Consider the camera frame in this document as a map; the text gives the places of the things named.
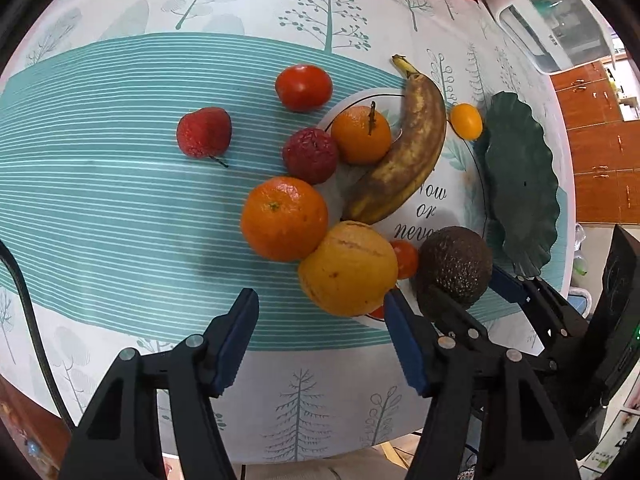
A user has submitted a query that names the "dark avocado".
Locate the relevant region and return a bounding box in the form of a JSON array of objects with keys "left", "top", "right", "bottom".
[{"left": 413, "top": 226, "right": 492, "bottom": 321}]

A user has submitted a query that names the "cherry tomato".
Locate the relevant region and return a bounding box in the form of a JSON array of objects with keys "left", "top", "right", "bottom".
[
  {"left": 368, "top": 306, "right": 385, "bottom": 321},
  {"left": 390, "top": 240, "right": 419, "bottom": 280}
]

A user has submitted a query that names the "large yellow orange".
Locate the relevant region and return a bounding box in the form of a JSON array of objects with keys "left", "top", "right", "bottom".
[{"left": 297, "top": 221, "right": 398, "bottom": 318}]

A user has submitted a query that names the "large orange mandarin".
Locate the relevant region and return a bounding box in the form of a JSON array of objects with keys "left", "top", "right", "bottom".
[{"left": 240, "top": 177, "right": 329, "bottom": 262}]

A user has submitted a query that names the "brown spotted banana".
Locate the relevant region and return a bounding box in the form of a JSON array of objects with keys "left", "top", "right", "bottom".
[{"left": 341, "top": 54, "right": 447, "bottom": 226}]

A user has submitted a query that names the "small yellow kumquat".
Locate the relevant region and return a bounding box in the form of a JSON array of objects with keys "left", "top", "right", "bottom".
[{"left": 449, "top": 103, "right": 483, "bottom": 141}]

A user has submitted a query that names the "small mandarin with stem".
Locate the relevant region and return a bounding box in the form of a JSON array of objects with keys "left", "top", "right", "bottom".
[{"left": 330, "top": 102, "right": 393, "bottom": 166}]

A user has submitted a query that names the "dark red wrinkled fruit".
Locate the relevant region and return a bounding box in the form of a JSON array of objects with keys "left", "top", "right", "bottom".
[{"left": 282, "top": 128, "right": 338, "bottom": 185}]

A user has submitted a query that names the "red tomato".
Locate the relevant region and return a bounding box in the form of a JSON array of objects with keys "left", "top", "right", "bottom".
[{"left": 274, "top": 64, "right": 333, "bottom": 113}]

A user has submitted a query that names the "red strawberry fruit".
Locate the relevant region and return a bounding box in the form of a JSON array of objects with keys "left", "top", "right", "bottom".
[{"left": 176, "top": 106, "right": 232, "bottom": 168}]

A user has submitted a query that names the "plastic bag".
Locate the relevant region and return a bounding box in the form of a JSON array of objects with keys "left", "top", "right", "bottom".
[{"left": 573, "top": 223, "right": 588, "bottom": 276}]

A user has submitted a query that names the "dark green scalloped plate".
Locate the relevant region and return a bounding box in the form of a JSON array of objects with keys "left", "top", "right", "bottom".
[{"left": 480, "top": 91, "right": 561, "bottom": 278}]

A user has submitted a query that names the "wooden cabinet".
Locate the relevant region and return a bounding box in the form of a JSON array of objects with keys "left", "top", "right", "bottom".
[{"left": 551, "top": 61, "right": 639, "bottom": 226}]

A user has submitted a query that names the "tree pattern tablecloth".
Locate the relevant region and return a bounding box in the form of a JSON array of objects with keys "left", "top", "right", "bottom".
[{"left": 1, "top": 0, "right": 575, "bottom": 464}]

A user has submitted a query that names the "white plastic storage box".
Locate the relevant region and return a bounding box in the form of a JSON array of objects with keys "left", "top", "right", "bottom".
[{"left": 484, "top": 0, "right": 614, "bottom": 75}]

